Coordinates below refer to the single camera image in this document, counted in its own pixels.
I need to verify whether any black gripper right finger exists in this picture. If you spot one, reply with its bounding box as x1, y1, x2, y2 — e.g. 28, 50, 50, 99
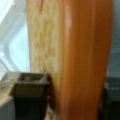
99, 78, 120, 120

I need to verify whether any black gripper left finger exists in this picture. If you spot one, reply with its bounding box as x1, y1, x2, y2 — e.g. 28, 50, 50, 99
10, 73, 49, 120

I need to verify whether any toast bread slice front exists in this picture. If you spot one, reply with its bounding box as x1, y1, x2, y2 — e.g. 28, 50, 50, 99
26, 0, 113, 120

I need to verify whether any white divided round tray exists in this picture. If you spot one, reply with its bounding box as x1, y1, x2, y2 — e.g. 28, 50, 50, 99
0, 0, 30, 80

